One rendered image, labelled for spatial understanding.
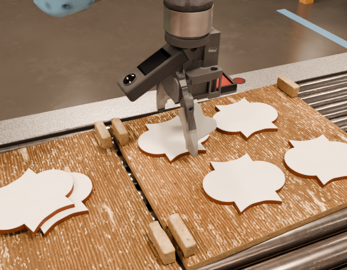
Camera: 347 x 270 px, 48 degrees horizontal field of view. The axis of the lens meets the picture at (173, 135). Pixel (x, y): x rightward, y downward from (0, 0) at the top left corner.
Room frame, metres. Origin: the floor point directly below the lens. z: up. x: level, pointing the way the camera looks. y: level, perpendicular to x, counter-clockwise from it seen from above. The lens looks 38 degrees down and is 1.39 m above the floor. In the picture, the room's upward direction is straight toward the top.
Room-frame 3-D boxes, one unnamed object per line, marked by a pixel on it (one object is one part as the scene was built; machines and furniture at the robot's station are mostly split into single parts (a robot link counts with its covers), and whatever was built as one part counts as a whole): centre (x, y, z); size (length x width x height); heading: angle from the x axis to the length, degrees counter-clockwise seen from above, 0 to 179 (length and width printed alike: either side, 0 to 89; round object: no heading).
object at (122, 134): (0.59, 0.10, 0.95); 0.06 x 0.02 x 0.03; 25
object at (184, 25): (0.59, -0.02, 1.17); 0.08 x 0.08 x 0.05
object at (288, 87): (0.75, -0.25, 0.95); 0.06 x 0.02 x 0.03; 25
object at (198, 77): (0.59, -0.03, 1.09); 0.09 x 0.08 x 0.12; 115
